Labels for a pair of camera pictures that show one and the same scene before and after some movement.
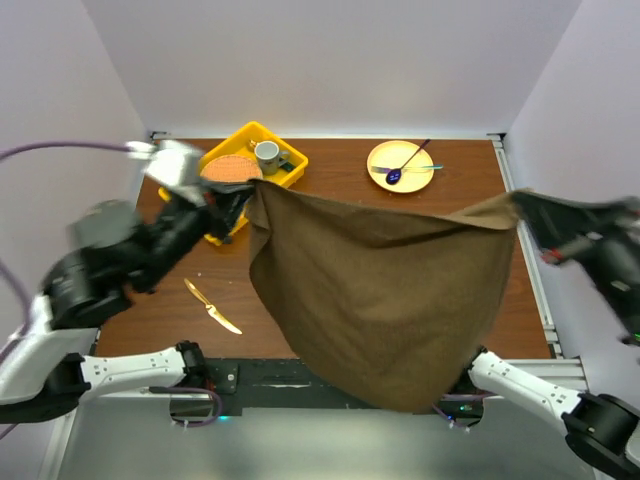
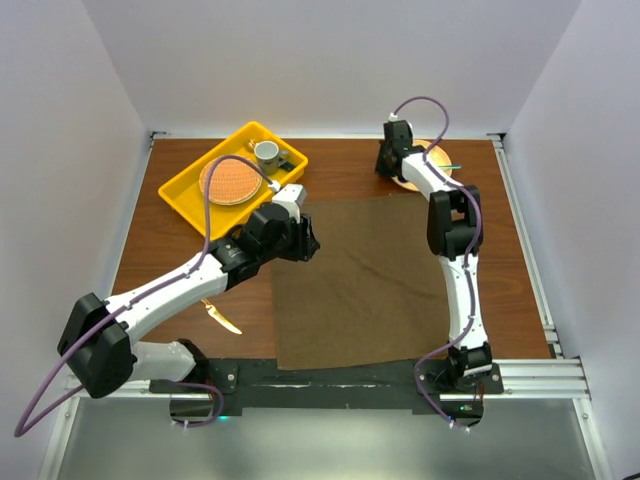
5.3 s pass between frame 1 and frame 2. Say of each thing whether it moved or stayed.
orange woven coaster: stayed
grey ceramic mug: stayed
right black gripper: moved
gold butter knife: stayed
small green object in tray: stayed
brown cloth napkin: moved
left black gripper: moved
